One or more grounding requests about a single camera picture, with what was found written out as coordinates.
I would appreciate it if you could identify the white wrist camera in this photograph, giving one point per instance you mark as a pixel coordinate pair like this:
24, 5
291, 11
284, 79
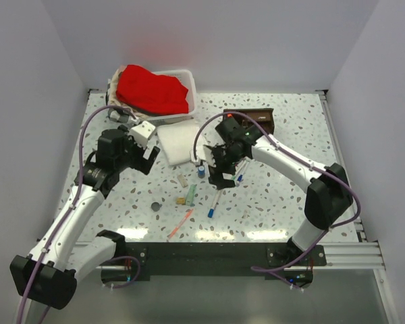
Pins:
201, 155
142, 133

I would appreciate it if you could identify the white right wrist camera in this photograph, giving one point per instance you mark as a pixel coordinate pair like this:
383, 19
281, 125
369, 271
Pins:
201, 155

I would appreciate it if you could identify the green transparent clip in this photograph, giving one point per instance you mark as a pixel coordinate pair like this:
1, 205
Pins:
190, 195

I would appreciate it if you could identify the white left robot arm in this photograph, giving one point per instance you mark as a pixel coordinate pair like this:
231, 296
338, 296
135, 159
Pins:
49, 274

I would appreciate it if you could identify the folded white towel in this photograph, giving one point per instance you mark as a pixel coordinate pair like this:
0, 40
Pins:
177, 141

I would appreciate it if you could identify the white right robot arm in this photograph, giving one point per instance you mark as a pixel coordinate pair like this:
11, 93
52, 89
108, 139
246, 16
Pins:
328, 194

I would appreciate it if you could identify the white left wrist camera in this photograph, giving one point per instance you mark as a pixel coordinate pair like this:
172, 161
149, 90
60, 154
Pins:
142, 133

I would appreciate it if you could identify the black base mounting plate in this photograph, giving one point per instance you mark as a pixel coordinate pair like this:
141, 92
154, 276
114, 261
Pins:
207, 259

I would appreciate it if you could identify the blue cylindrical stamp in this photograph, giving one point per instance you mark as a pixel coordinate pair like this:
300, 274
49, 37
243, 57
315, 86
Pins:
201, 171

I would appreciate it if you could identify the beige eraser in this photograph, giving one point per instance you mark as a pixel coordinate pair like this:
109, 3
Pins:
182, 180

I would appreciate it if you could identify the plaid black white cloth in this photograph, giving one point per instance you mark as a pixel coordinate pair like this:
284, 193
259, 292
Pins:
119, 114

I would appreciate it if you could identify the dark round disc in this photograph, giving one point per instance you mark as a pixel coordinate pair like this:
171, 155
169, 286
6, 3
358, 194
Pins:
156, 206

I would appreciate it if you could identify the blue capped white marker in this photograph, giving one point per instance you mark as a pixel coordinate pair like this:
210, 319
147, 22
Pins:
214, 203

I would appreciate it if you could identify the orange pink pen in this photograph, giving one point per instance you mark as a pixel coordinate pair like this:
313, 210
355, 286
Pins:
180, 224

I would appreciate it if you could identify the red cloth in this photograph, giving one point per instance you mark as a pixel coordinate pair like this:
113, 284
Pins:
153, 94

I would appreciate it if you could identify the white plastic basket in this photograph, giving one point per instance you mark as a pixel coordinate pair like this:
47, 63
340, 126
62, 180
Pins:
187, 80

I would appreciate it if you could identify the brown wooden desk organizer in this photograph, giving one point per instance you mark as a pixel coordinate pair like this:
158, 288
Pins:
263, 117

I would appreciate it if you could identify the blue capped thin pen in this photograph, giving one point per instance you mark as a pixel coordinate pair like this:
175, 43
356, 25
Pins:
242, 172

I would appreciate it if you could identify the beige cloth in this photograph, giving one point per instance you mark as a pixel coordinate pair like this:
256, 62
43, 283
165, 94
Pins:
114, 97

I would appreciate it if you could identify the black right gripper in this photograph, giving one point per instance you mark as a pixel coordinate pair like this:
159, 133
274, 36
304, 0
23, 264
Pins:
216, 173

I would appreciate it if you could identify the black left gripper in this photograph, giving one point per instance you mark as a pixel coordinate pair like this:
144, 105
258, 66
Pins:
142, 164

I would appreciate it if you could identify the green capped white marker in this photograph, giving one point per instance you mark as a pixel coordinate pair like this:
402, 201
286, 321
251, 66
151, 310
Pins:
239, 170

